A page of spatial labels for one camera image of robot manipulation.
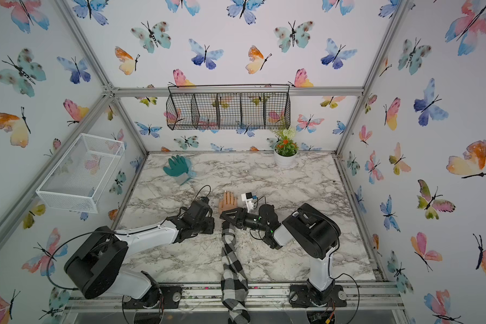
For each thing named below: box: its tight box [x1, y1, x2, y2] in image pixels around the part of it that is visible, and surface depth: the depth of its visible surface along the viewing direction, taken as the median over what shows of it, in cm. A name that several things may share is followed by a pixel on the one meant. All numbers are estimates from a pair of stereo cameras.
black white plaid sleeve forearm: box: [220, 220, 251, 324], surface depth 74 cm
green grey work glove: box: [162, 155, 197, 186], surface depth 116 cm
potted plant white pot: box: [273, 126, 300, 169], surface depth 106 cm
